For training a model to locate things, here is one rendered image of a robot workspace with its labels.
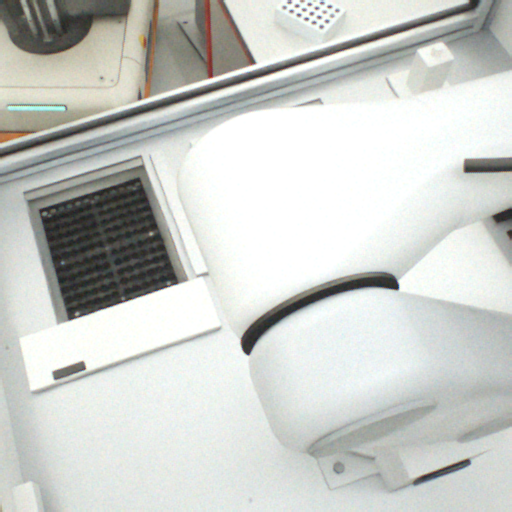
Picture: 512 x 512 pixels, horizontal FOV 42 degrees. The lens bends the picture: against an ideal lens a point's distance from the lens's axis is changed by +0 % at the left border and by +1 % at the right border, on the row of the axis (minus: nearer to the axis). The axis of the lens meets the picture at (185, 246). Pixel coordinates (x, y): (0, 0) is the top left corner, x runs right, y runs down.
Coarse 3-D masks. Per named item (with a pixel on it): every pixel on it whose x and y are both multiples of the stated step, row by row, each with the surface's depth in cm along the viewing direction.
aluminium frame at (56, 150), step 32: (480, 0) 108; (384, 32) 108; (416, 32) 108; (448, 32) 111; (288, 64) 106; (320, 64) 107; (352, 64) 110; (192, 96) 105; (224, 96) 105; (256, 96) 108; (96, 128) 104; (128, 128) 104; (160, 128) 107; (0, 160) 102; (32, 160) 103; (64, 160) 106
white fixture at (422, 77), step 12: (420, 48) 102; (432, 48) 101; (444, 48) 101; (420, 60) 101; (432, 60) 100; (444, 60) 100; (408, 72) 110; (420, 72) 103; (432, 72) 101; (444, 72) 102; (396, 84) 108; (408, 84) 107; (420, 84) 104; (432, 84) 104; (444, 84) 108; (408, 96) 107
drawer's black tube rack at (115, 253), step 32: (128, 192) 109; (64, 224) 110; (96, 224) 107; (128, 224) 106; (64, 256) 107; (96, 256) 104; (128, 256) 103; (160, 256) 103; (64, 288) 102; (96, 288) 101; (128, 288) 101; (160, 288) 100
